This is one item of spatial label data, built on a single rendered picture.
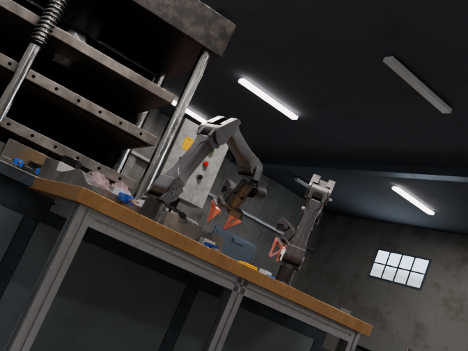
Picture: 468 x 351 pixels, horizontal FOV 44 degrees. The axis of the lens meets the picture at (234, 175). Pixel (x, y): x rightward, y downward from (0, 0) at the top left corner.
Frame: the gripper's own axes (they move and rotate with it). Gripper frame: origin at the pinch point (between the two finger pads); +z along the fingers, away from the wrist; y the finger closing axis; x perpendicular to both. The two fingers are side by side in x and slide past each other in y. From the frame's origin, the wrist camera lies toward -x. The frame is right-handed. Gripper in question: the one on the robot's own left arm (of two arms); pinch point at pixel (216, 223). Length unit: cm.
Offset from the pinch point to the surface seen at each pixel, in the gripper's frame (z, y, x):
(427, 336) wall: 238, -913, -562
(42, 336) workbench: 55, 41, 22
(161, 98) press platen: -5, 8, -108
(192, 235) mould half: 9.3, 4.5, -1.5
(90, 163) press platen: 35, 27, -83
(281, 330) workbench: 24, -47, 13
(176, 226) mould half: 9.3, 11.7, -2.2
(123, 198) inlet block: 4.5, 39.0, 6.7
